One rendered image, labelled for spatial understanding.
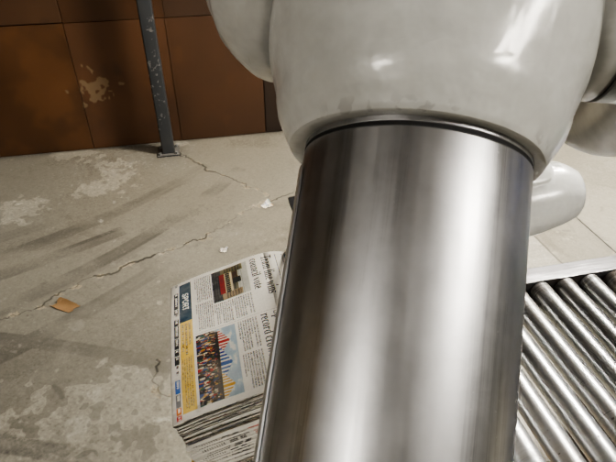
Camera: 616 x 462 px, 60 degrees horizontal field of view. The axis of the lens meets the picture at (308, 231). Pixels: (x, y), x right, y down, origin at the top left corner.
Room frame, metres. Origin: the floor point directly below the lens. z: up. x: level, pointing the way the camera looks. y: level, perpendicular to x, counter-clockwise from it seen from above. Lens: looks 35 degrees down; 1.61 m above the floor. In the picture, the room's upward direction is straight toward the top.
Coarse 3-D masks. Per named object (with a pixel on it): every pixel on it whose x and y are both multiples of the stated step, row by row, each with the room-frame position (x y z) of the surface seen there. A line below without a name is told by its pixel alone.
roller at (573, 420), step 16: (528, 336) 0.78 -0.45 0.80; (528, 352) 0.74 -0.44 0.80; (528, 368) 0.71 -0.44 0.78; (544, 368) 0.69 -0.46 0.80; (544, 384) 0.66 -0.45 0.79; (560, 384) 0.65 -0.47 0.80; (560, 400) 0.62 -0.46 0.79; (576, 400) 0.62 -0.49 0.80; (560, 416) 0.60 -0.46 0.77; (576, 416) 0.59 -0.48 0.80; (576, 432) 0.56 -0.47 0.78; (592, 432) 0.55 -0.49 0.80; (592, 448) 0.53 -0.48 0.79; (608, 448) 0.52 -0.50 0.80
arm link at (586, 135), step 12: (588, 108) 0.38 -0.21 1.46; (600, 108) 0.36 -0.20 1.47; (612, 108) 0.34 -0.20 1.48; (576, 120) 0.41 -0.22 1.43; (588, 120) 0.38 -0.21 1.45; (600, 120) 0.36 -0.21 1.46; (612, 120) 0.34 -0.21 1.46; (576, 132) 0.41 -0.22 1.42; (588, 132) 0.39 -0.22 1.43; (600, 132) 0.37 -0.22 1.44; (612, 132) 0.35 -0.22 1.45; (576, 144) 0.42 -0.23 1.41; (588, 144) 0.40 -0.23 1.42; (600, 144) 0.38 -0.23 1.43; (612, 144) 0.37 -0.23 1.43; (600, 156) 0.41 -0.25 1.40; (612, 156) 0.39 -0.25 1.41
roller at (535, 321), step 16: (528, 304) 0.87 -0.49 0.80; (528, 320) 0.84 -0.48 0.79; (544, 320) 0.82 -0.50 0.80; (544, 336) 0.78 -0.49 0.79; (560, 336) 0.78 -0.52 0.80; (544, 352) 0.76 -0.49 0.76; (560, 352) 0.74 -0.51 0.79; (576, 352) 0.74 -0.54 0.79; (560, 368) 0.71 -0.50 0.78; (576, 368) 0.69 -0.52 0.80; (576, 384) 0.67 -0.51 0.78; (592, 384) 0.66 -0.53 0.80; (592, 400) 0.63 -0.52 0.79; (608, 400) 0.62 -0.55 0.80; (608, 416) 0.59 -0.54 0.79; (608, 432) 0.57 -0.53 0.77
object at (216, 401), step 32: (256, 256) 0.72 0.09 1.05; (192, 288) 0.67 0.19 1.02; (224, 288) 0.66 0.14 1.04; (256, 288) 0.64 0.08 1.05; (192, 320) 0.60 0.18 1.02; (224, 320) 0.58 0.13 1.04; (256, 320) 0.57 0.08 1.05; (192, 352) 0.53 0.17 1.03; (224, 352) 0.52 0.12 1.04; (256, 352) 0.51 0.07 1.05; (192, 384) 0.47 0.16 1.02; (224, 384) 0.46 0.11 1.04; (256, 384) 0.46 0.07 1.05; (192, 416) 0.42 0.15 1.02; (224, 416) 0.43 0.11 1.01; (256, 416) 0.44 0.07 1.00; (192, 448) 0.42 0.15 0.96; (224, 448) 0.43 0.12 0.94
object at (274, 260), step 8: (264, 256) 0.72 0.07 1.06; (272, 256) 0.71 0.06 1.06; (280, 256) 0.72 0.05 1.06; (272, 264) 0.69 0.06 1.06; (280, 264) 0.69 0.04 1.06; (272, 272) 0.67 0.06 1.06; (280, 272) 0.67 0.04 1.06; (272, 280) 0.65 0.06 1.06; (280, 280) 0.65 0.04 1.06; (272, 288) 0.63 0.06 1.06
